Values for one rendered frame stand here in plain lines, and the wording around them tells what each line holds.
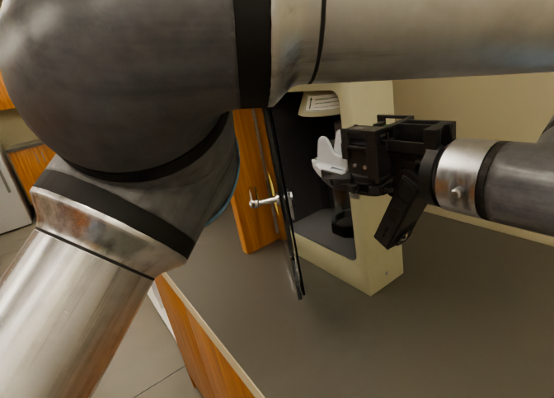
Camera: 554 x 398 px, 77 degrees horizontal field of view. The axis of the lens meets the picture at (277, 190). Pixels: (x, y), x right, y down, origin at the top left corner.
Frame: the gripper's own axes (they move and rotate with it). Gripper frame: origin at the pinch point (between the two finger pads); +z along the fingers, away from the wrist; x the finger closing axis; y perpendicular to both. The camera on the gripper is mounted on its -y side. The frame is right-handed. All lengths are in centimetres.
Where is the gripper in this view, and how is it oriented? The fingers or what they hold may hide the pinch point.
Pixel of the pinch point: (320, 166)
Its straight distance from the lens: 52.9
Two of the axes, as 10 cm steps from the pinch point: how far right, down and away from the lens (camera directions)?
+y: -1.8, -9.2, -3.6
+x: -7.9, 3.5, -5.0
